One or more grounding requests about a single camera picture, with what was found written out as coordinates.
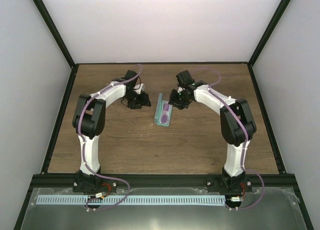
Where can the light blue slotted cable duct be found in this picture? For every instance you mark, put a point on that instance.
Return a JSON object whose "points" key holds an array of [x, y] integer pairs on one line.
{"points": [[134, 200]]}

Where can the black aluminium frame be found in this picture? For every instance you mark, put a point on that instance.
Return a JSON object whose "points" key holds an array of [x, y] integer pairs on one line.
{"points": [[45, 179]]}

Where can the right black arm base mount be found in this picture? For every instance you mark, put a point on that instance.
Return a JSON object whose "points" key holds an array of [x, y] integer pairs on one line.
{"points": [[224, 184]]}

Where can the pink transparent sunglasses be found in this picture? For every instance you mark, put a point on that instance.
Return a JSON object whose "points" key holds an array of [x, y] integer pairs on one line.
{"points": [[165, 117]]}

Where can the blue green glasses case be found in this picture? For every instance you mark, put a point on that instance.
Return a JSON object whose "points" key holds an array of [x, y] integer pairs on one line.
{"points": [[158, 111]]}

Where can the shiny metal front plate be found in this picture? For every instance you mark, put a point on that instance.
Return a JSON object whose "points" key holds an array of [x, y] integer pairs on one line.
{"points": [[275, 208]]}

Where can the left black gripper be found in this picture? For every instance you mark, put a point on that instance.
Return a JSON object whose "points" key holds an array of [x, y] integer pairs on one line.
{"points": [[142, 101]]}

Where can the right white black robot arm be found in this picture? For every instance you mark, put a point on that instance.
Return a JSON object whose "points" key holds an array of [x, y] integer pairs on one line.
{"points": [[237, 123]]}

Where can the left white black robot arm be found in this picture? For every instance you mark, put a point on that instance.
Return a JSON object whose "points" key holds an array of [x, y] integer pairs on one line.
{"points": [[90, 115]]}

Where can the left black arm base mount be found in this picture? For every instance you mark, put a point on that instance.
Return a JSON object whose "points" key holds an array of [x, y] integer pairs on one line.
{"points": [[92, 184]]}

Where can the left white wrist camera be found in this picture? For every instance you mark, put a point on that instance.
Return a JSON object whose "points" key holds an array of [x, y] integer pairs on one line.
{"points": [[139, 88]]}

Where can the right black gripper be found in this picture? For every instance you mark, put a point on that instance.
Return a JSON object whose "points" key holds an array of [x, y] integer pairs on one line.
{"points": [[173, 101]]}

